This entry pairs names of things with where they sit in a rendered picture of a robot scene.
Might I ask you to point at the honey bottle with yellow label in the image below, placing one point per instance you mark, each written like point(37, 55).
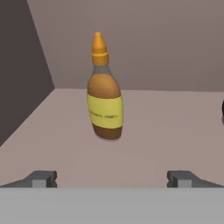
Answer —
point(104, 105)

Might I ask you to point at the dark syrup bottle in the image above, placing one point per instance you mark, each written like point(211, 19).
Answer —
point(222, 112)

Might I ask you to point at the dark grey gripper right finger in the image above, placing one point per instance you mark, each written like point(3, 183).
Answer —
point(180, 178)

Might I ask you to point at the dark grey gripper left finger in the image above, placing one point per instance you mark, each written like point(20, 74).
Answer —
point(43, 178)

